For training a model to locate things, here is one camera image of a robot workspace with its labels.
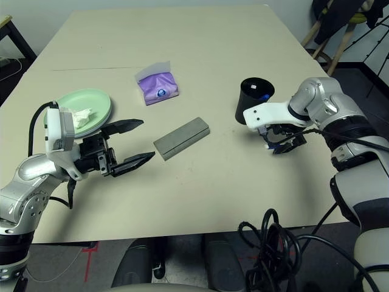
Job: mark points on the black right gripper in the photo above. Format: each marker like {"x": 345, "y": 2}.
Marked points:
{"x": 285, "y": 135}

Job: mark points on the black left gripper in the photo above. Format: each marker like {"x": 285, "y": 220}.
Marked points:
{"x": 91, "y": 155}

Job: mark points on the grey glasses case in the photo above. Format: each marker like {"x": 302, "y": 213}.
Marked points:
{"x": 182, "y": 138}

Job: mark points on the white tissue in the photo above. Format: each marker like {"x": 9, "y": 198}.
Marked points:
{"x": 82, "y": 117}

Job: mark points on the light green plate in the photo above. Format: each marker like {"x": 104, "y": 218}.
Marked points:
{"x": 88, "y": 97}

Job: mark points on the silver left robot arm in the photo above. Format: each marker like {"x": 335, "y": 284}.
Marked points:
{"x": 30, "y": 170}

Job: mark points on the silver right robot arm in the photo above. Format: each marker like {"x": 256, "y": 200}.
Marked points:
{"x": 322, "y": 100}

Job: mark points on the light blue plate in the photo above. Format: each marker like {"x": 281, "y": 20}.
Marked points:
{"x": 110, "y": 117}

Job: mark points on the black cup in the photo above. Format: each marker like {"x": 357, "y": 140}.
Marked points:
{"x": 243, "y": 103}

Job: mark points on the purple tissue pack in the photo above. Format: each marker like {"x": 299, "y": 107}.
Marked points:
{"x": 158, "y": 85}

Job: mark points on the wooden stool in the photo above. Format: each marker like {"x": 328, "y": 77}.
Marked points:
{"x": 336, "y": 56}

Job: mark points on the black table foot bar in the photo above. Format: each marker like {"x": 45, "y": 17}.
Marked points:
{"x": 76, "y": 244}

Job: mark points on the black tripod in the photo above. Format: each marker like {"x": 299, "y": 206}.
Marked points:
{"x": 378, "y": 76}

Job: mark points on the black robot left leg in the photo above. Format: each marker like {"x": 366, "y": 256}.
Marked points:
{"x": 136, "y": 264}

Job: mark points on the black robot leg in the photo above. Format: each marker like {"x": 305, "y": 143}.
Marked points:
{"x": 136, "y": 264}
{"x": 225, "y": 267}

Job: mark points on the black robot right leg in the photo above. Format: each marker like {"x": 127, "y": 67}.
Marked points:
{"x": 225, "y": 267}

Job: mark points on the yellow-green stool cushion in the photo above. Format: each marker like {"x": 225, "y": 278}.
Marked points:
{"x": 357, "y": 19}

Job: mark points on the beige robot waist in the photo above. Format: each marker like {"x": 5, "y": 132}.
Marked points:
{"x": 158, "y": 288}

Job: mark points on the beige striped cloth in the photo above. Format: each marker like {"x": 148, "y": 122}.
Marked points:
{"x": 364, "y": 6}

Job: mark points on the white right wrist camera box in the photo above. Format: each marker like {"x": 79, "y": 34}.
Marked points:
{"x": 267, "y": 114}

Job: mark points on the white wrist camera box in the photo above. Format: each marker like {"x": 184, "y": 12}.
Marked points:
{"x": 53, "y": 130}
{"x": 267, "y": 114}

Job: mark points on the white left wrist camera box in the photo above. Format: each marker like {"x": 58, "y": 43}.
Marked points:
{"x": 53, "y": 130}

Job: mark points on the beige side table black frame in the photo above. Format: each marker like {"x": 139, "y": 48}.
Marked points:
{"x": 4, "y": 22}

